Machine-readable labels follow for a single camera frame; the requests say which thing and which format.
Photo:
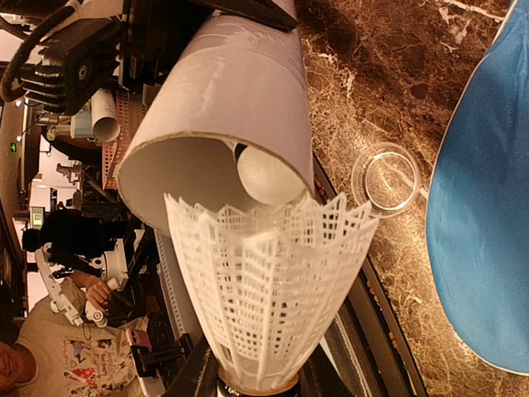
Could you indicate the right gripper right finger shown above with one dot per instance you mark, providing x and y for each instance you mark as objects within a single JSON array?
[{"x": 330, "y": 370}]

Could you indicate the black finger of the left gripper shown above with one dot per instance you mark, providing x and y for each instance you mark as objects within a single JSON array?
[{"x": 264, "y": 12}]

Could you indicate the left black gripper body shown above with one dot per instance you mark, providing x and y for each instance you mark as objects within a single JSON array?
[{"x": 71, "y": 49}]

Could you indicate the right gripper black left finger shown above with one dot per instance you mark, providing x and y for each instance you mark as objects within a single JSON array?
[{"x": 198, "y": 377}]

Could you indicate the white shuttlecock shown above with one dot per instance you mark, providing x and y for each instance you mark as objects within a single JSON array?
[{"x": 266, "y": 286}]

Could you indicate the white shuttlecock tube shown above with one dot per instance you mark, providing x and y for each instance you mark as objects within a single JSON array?
[{"x": 229, "y": 126}]

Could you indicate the clear plastic tube lid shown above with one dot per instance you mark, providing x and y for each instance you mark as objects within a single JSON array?
[{"x": 387, "y": 177}]

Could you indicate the blue racket bag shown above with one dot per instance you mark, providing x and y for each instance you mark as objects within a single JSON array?
[{"x": 477, "y": 207}]

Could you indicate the orange perforated storage basket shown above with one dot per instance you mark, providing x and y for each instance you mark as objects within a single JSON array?
[{"x": 130, "y": 113}]

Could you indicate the person in printed shirt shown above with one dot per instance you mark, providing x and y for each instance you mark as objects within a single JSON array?
[{"x": 54, "y": 357}]

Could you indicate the black front table rail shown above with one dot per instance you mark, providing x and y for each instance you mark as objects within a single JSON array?
[{"x": 367, "y": 345}]

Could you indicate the white slotted cable duct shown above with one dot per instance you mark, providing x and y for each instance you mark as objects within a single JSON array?
[{"x": 178, "y": 305}]

